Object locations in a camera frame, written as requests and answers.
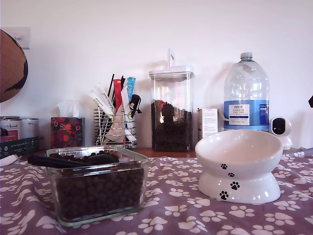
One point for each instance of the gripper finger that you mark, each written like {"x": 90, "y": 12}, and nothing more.
{"x": 311, "y": 101}

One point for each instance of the square glass food container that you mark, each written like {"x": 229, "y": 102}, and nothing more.
{"x": 97, "y": 221}

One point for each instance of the black plastic measuring scoop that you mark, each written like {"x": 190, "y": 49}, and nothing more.
{"x": 49, "y": 160}

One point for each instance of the white paw print cat bowl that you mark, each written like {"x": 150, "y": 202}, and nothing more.
{"x": 239, "y": 151}

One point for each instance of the brown cat food kibble pile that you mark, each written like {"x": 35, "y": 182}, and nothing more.
{"x": 97, "y": 191}
{"x": 171, "y": 132}

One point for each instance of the large clear water bottle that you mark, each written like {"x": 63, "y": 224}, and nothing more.
{"x": 247, "y": 85}

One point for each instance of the small white cardboard box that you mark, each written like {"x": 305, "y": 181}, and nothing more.
{"x": 207, "y": 122}

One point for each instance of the tall clear jar white lid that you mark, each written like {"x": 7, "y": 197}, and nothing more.
{"x": 171, "y": 85}

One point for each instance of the black plastic clip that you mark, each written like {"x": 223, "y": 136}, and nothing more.
{"x": 135, "y": 100}

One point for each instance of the purple paw print cloth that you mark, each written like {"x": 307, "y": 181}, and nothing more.
{"x": 171, "y": 208}

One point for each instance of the blue sachet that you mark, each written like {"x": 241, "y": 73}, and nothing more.
{"x": 131, "y": 84}

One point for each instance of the long white sachet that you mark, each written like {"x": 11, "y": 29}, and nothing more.
{"x": 125, "y": 100}

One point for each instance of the red sachet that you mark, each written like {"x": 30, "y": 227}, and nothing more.
{"x": 118, "y": 95}

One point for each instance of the thin black stick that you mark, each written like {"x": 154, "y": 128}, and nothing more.
{"x": 111, "y": 84}

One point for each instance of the white paper sachet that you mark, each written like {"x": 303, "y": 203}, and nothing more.
{"x": 101, "y": 89}

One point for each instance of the white sachet green print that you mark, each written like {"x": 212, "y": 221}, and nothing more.
{"x": 100, "y": 102}

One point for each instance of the white tissue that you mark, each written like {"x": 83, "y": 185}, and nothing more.
{"x": 68, "y": 109}

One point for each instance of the floral tissue box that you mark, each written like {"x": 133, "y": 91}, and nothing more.
{"x": 67, "y": 132}

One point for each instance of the white tin red label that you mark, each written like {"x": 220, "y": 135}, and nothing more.
{"x": 12, "y": 122}

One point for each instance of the brown round globe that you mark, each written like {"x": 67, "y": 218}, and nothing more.
{"x": 12, "y": 61}

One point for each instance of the small white round camera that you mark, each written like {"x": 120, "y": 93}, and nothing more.
{"x": 286, "y": 127}

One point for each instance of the white wall switch plate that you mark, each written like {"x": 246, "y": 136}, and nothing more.
{"x": 24, "y": 36}

